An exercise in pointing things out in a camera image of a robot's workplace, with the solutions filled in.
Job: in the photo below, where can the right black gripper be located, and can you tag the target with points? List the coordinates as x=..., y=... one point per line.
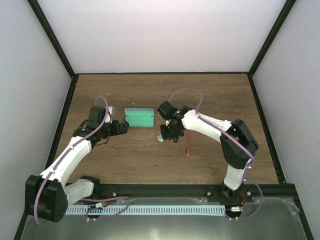
x=166, y=136

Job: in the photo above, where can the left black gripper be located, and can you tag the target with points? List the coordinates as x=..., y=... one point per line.
x=124, y=129

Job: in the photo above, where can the red transparent sunglasses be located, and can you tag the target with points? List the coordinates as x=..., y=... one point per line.
x=187, y=146

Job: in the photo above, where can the blue green glasses case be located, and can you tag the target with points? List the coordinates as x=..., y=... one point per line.
x=140, y=117

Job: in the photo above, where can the light blue cleaning cloth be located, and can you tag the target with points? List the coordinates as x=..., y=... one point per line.
x=160, y=138

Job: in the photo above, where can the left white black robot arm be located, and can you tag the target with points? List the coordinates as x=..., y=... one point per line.
x=47, y=195

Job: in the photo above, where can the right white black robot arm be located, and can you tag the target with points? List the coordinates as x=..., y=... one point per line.
x=237, y=142

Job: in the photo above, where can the clear plastic sheet cover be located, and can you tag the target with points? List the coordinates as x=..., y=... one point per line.
x=272, y=218

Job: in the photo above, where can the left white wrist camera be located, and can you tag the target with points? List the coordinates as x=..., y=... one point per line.
x=111, y=113

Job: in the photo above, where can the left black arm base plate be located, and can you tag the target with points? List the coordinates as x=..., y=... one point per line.
x=102, y=195

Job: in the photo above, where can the black aluminium frame rail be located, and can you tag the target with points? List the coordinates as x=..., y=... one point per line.
x=195, y=190

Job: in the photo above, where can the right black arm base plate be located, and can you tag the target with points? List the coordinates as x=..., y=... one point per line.
x=222, y=194

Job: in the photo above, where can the light blue slotted cable duct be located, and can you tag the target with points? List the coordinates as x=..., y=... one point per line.
x=150, y=210

